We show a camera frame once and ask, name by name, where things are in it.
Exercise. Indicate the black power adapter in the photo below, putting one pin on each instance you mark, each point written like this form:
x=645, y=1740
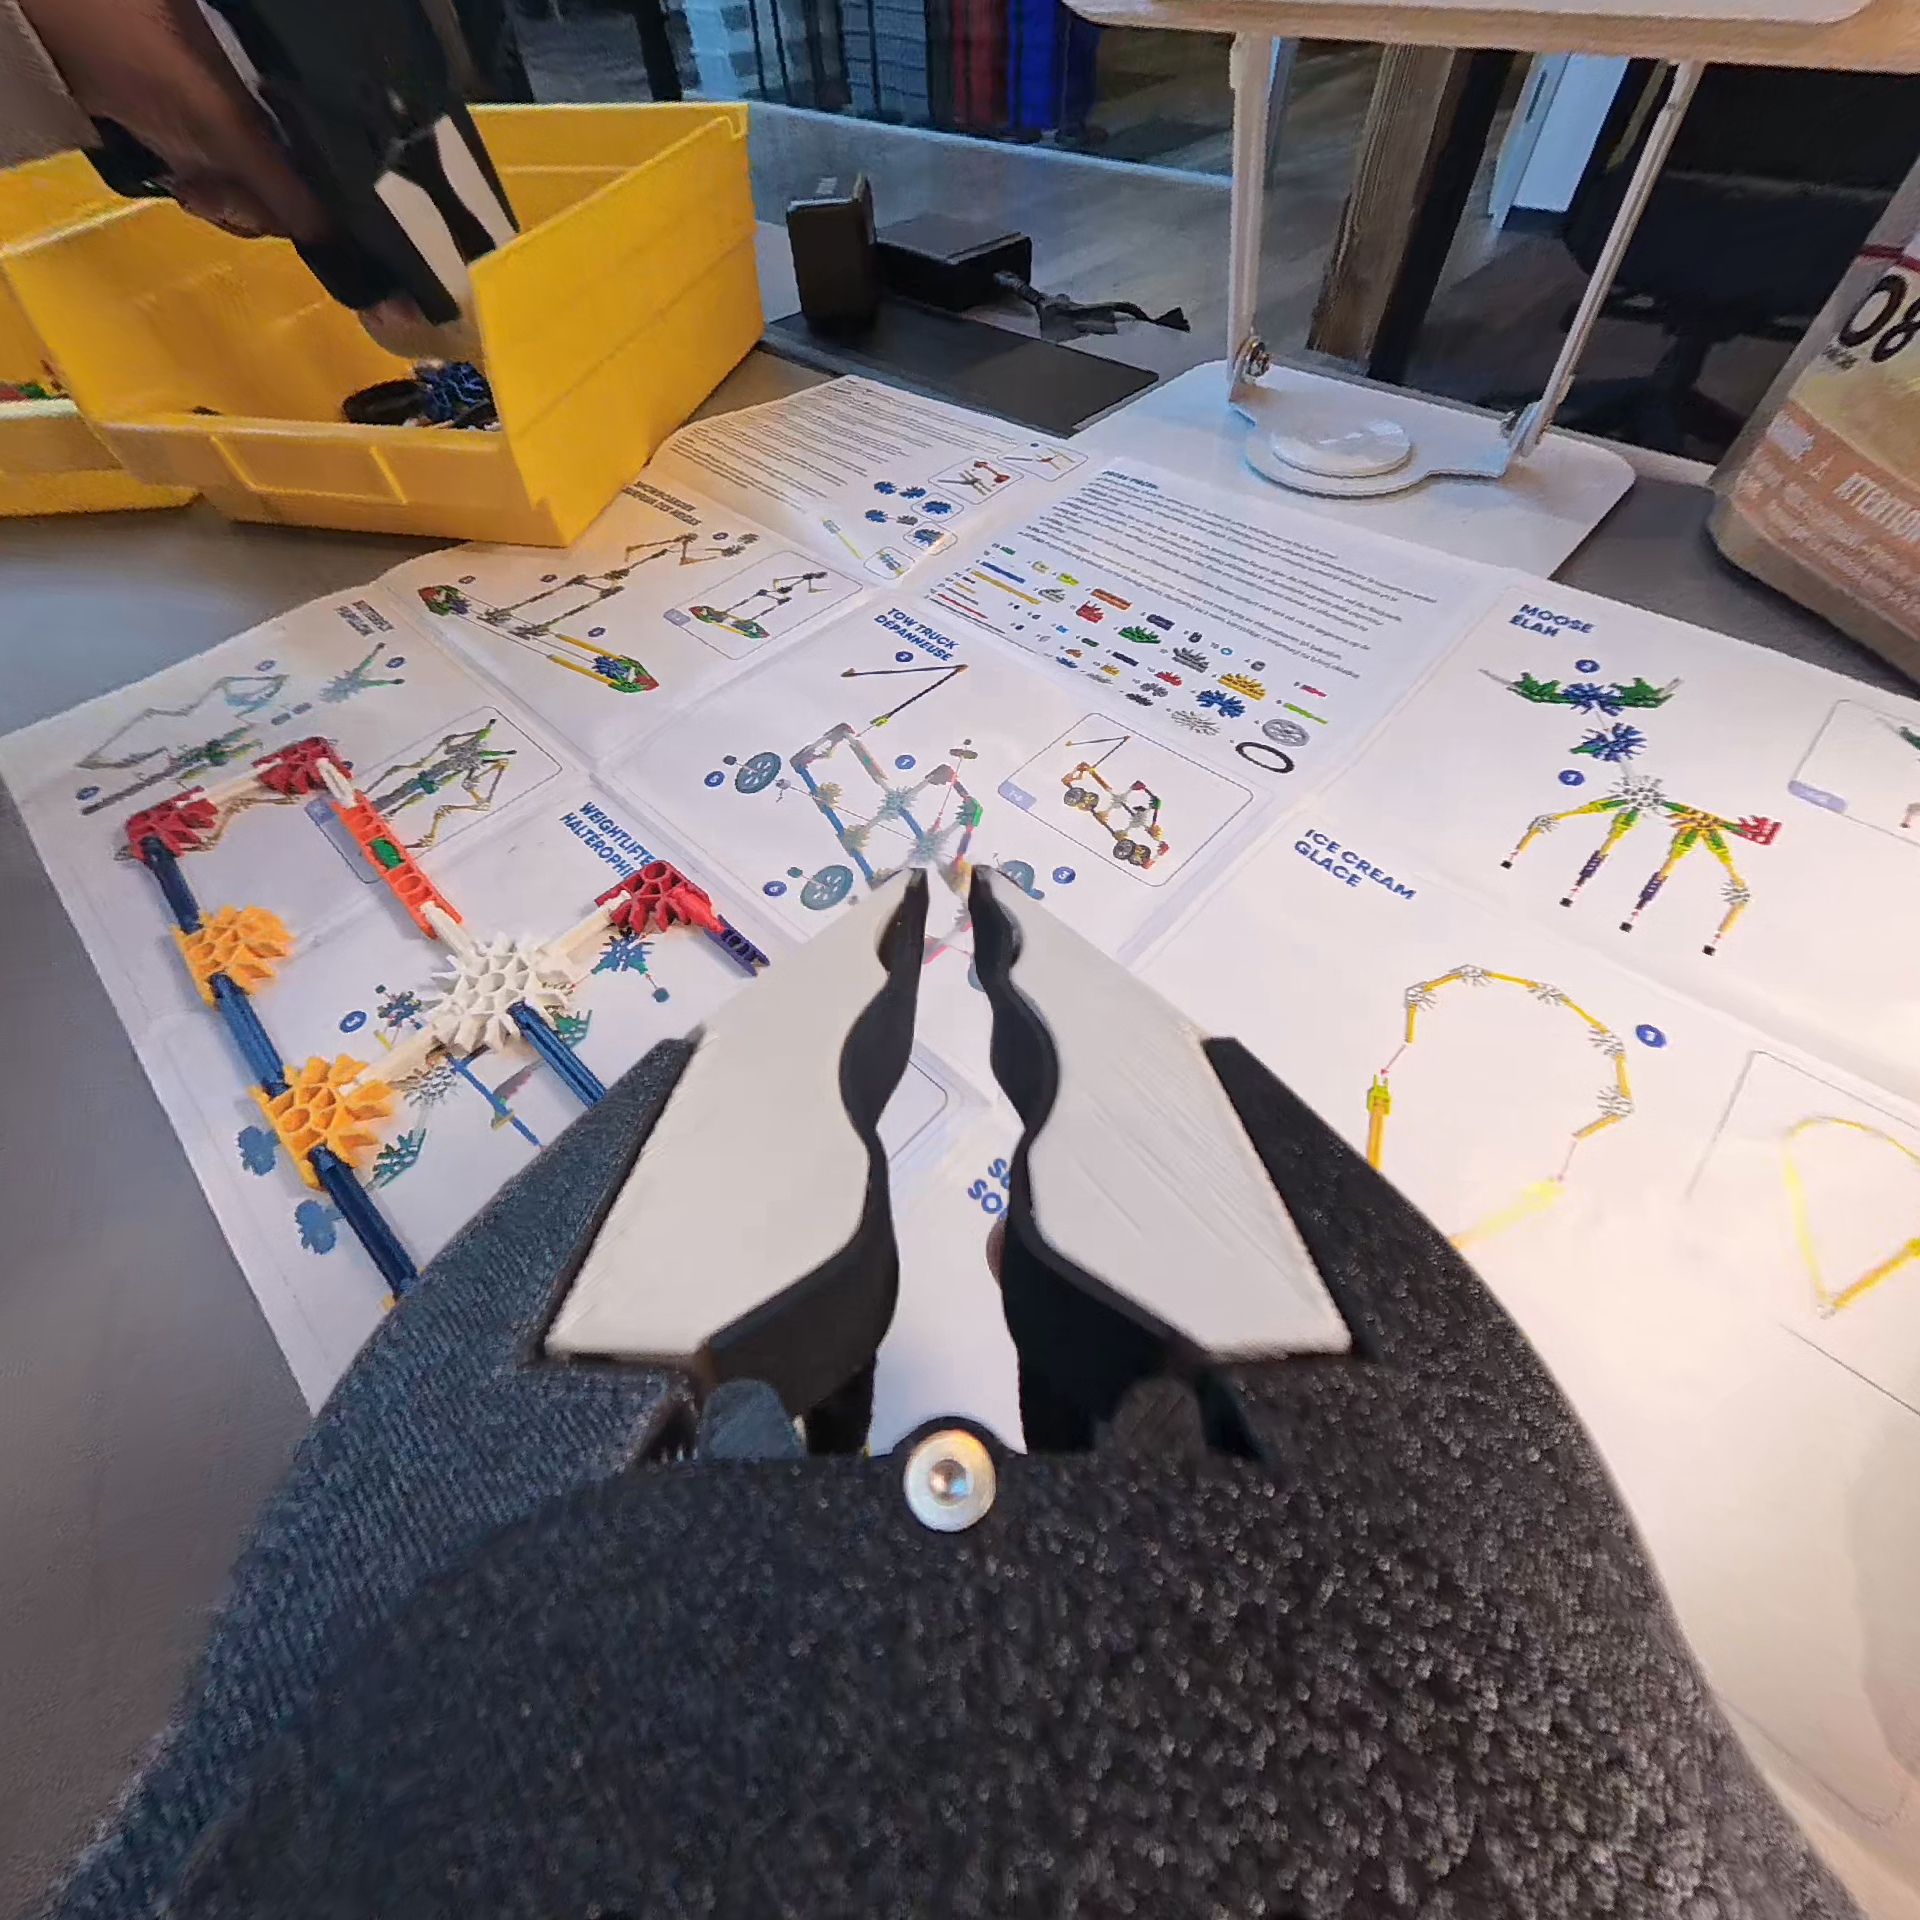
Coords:
x=954, y=262

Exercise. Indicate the cardboard construction toy box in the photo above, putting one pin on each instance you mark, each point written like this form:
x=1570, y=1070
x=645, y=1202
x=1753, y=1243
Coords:
x=1828, y=493

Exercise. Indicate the person's left hand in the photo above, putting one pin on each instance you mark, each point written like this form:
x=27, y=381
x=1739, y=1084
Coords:
x=181, y=89

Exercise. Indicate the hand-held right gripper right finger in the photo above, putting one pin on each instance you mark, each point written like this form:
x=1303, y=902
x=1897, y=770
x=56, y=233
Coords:
x=1171, y=1200

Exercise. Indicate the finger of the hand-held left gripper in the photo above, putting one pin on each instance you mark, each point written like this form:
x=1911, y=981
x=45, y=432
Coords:
x=420, y=240
x=476, y=187

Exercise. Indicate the yellow plastic bin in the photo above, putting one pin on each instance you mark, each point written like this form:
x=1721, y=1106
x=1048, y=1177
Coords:
x=629, y=329
x=75, y=464

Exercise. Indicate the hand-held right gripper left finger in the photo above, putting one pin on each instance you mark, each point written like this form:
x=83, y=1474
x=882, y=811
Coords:
x=720, y=1200

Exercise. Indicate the printed paper instruction sheet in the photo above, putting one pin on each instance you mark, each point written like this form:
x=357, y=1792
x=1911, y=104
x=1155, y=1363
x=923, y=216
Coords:
x=1275, y=973

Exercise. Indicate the background storage shelving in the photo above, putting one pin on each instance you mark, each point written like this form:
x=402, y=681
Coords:
x=930, y=59

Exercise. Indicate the wooden post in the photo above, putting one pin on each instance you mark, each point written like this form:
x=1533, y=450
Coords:
x=1411, y=210

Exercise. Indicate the small purple toy connector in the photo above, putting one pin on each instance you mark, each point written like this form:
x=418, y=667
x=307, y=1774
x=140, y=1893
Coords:
x=744, y=948

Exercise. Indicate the white desk stand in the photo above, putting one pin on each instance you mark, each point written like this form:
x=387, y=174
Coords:
x=1349, y=450

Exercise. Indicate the pile of toy pieces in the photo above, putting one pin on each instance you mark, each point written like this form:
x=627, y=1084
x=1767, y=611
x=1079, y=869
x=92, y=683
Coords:
x=451, y=393

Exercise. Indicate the colourful construction toy model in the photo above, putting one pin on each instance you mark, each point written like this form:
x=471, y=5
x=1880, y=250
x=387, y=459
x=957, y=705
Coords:
x=503, y=984

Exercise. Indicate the black flat pad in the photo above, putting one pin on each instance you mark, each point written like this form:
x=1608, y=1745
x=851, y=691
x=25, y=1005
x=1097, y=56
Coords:
x=975, y=374

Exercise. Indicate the black rectangular device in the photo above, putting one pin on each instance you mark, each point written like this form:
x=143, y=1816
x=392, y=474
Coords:
x=832, y=262

